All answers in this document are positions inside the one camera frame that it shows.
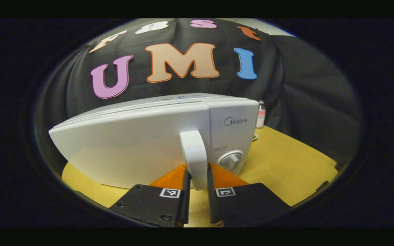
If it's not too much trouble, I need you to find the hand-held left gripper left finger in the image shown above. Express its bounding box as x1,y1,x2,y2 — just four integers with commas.
108,163,192,228

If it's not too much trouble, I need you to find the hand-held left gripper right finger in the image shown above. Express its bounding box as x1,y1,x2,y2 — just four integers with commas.
207,163,291,228

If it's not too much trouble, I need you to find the white microwave oven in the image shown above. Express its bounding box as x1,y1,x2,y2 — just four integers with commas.
48,92,260,191

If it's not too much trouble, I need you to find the small clear bottle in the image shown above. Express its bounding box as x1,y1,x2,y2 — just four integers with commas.
256,100,266,128

